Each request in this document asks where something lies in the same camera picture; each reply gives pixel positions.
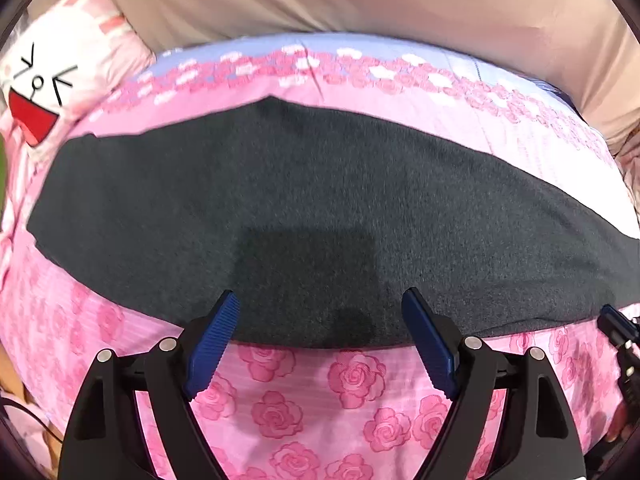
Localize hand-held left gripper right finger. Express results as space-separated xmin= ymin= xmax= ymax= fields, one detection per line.
xmin=401 ymin=287 xmax=587 ymax=480

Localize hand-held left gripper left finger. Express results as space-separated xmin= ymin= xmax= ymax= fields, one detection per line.
xmin=57 ymin=290 xmax=241 ymax=480

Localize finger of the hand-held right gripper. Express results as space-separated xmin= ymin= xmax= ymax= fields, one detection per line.
xmin=599 ymin=304 xmax=640 ymax=347

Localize dark grey pants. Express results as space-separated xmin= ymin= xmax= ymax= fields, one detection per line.
xmin=27 ymin=96 xmax=640 ymax=351

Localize pink rose printed blanket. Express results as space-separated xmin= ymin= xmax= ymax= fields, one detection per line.
xmin=0 ymin=32 xmax=640 ymax=480

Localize cartoon face pillow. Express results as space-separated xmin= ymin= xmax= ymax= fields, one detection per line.
xmin=0 ymin=0 xmax=157 ymax=161

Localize black cable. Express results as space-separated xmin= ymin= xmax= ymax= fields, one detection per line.
xmin=0 ymin=394 xmax=66 ymax=443

